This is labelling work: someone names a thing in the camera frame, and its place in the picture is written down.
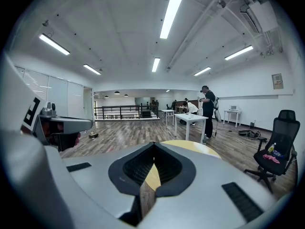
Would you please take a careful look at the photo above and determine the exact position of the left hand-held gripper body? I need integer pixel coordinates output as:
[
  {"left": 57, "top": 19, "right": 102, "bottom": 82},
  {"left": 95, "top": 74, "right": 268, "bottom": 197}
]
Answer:
[{"left": 1, "top": 53, "right": 77, "bottom": 152}]

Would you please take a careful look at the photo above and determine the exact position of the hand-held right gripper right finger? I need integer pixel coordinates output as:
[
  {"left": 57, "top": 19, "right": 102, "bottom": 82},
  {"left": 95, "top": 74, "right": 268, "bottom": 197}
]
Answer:
[{"left": 142, "top": 141, "right": 276, "bottom": 229}]

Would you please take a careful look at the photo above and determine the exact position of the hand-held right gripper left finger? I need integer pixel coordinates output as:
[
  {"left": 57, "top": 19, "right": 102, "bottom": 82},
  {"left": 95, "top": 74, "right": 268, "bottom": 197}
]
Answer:
[{"left": 62, "top": 141, "right": 156, "bottom": 219}]

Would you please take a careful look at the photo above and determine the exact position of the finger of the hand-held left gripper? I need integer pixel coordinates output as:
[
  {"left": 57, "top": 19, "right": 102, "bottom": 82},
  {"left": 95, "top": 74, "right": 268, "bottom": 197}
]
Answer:
[{"left": 39, "top": 116, "right": 93, "bottom": 134}]

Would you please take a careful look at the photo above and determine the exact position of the yellow round table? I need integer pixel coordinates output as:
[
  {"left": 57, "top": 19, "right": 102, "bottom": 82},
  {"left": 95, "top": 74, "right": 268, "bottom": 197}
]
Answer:
[{"left": 145, "top": 139, "right": 223, "bottom": 191}]

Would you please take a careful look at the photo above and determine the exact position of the long ceiling light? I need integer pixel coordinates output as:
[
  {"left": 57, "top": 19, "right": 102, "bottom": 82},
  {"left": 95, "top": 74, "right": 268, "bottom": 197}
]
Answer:
[
  {"left": 224, "top": 44, "right": 254, "bottom": 61},
  {"left": 39, "top": 33, "right": 71, "bottom": 56},
  {"left": 193, "top": 66, "right": 212, "bottom": 77},
  {"left": 159, "top": 0, "right": 184, "bottom": 40},
  {"left": 152, "top": 57, "right": 161, "bottom": 73},
  {"left": 83, "top": 63, "right": 102, "bottom": 75}
]

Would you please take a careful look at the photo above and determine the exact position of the pink cloth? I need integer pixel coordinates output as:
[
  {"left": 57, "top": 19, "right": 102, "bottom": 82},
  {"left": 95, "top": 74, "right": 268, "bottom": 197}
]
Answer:
[{"left": 262, "top": 153, "right": 282, "bottom": 165}]

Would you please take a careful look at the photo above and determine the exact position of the black metal railing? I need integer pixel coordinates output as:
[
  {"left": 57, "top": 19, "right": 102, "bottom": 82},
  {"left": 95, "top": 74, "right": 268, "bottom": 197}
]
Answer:
[{"left": 93, "top": 104, "right": 160, "bottom": 121}]

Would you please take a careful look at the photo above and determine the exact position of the large white table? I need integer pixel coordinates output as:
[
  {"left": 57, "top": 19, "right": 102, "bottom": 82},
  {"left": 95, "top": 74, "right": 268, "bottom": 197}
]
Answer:
[{"left": 174, "top": 113, "right": 209, "bottom": 142}]

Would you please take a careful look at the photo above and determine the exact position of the small white table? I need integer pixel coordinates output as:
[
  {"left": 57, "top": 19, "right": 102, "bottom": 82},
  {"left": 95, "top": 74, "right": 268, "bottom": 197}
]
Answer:
[
  {"left": 161, "top": 109, "right": 177, "bottom": 126},
  {"left": 223, "top": 109, "right": 242, "bottom": 128}
]

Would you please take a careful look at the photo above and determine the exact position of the black office chair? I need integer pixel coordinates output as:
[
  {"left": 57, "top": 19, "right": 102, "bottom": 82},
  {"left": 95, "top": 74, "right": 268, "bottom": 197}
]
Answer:
[{"left": 244, "top": 109, "right": 301, "bottom": 195}]

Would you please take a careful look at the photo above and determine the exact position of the white air conditioner unit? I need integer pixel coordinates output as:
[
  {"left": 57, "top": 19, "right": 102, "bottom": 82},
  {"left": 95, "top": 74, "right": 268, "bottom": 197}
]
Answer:
[{"left": 240, "top": 0, "right": 280, "bottom": 34}]

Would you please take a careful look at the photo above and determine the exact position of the grey wall panel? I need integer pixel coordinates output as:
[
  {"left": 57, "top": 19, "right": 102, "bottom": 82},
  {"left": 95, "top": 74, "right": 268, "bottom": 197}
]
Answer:
[{"left": 271, "top": 73, "right": 285, "bottom": 90}]

